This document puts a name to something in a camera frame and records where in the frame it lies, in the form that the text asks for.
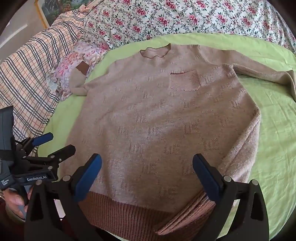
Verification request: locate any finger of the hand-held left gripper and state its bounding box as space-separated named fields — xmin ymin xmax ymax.
xmin=14 ymin=133 xmax=54 ymax=160
xmin=22 ymin=145 xmax=76 ymax=171

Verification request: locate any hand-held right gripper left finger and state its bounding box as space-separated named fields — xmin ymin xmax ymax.
xmin=24 ymin=153 xmax=102 ymax=241

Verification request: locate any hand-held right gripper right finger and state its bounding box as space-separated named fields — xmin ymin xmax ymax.
xmin=192 ymin=153 xmax=270 ymax=241

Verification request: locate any beige knit sweater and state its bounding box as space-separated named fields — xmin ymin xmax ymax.
xmin=59 ymin=43 xmax=296 ymax=235

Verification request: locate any person's left hand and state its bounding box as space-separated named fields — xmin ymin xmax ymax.
xmin=0 ymin=185 xmax=33 ymax=220

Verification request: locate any plaid checked blanket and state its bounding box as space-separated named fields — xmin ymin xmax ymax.
xmin=0 ymin=9 xmax=88 ymax=156

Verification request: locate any light green bed sheet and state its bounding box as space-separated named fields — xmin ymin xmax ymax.
xmin=37 ymin=32 xmax=296 ymax=241

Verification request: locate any pastel floral cloth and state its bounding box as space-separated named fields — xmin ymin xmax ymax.
xmin=46 ymin=40 xmax=109 ymax=102

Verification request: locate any gold framed picture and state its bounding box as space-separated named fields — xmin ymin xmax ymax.
xmin=35 ymin=0 xmax=70 ymax=29

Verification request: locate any red floral quilt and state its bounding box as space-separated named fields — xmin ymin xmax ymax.
xmin=82 ymin=0 xmax=296 ymax=55

